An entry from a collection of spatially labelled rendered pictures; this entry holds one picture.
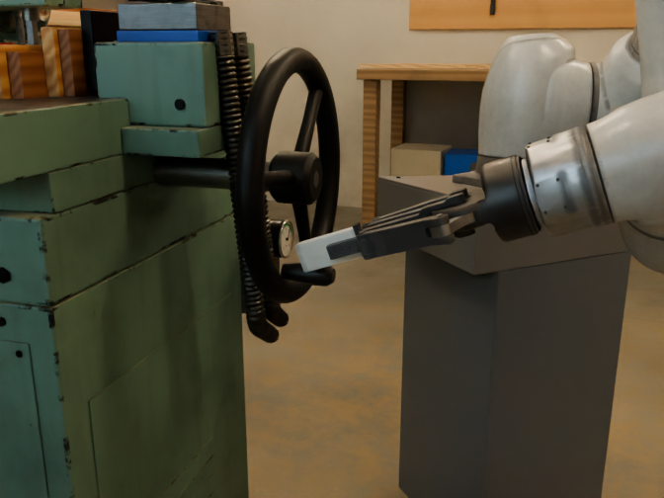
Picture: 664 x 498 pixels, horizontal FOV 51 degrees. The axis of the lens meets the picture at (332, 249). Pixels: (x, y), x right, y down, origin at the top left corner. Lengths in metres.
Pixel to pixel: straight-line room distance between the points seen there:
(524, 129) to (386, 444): 0.90
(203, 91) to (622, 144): 0.42
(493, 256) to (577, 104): 0.31
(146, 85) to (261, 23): 3.69
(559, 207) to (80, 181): 0.46
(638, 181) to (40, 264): 0.54
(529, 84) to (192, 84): 0.67
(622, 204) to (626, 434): 1.42
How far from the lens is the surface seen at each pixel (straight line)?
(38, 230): 0.72
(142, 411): 0.91
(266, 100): 0.70
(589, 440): 1.49
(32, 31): 0.96
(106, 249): 0.80
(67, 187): 0.74
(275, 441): 1.84
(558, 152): 0.63
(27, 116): 0.70
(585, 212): 0.63
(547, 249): 1.24
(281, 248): 1.10
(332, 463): 1.75
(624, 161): 0.61
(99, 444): 0.84
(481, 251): 1.15
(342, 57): 4.28
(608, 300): 1.38
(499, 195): 0.63
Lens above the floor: 0.95
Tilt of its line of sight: 16 degrees down
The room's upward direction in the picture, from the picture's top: straight up
